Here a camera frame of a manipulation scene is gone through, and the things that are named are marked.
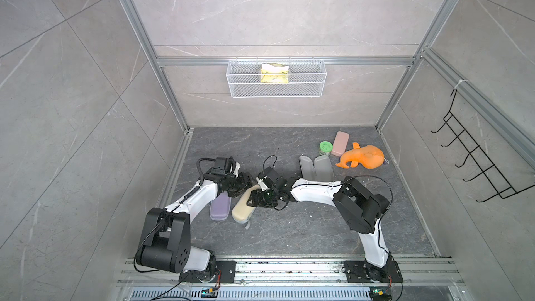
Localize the green lidded small jar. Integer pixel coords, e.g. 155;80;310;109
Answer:
319;141;333;156

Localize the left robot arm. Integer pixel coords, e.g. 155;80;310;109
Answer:
134;157;254;279

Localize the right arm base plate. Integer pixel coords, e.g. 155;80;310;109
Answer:
341;261;403;284

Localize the orange whale plush toy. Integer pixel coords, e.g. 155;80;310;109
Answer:
336;143;385;169

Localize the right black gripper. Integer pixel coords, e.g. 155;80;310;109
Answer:
246;188;280;208

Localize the yellow packet in basket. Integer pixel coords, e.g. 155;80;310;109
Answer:
259;63;290;84

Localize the black wall hook rack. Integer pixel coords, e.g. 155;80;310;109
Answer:
431;89;534;203

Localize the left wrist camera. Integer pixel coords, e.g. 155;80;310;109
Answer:
213;157;238;176

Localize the white wire wall basket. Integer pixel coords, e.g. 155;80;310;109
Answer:
226;59;327;98

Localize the aluminium front rail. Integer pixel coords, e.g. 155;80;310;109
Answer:
110;254;472;300

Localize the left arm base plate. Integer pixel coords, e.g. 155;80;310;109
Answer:
180;260;237;284

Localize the purple-lined grey sleeve case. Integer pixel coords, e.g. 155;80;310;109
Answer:
209;192;231;222

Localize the pink rectangular case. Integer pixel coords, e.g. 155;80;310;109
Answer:
331;131;350;157

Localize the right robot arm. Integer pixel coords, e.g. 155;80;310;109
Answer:
246;167;396;283

